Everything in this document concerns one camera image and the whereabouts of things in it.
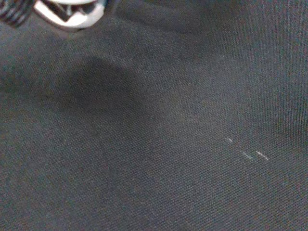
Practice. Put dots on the black cloth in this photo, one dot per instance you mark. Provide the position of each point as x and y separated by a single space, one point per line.
154 134

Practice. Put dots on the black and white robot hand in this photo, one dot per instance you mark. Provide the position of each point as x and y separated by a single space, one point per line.
72 14

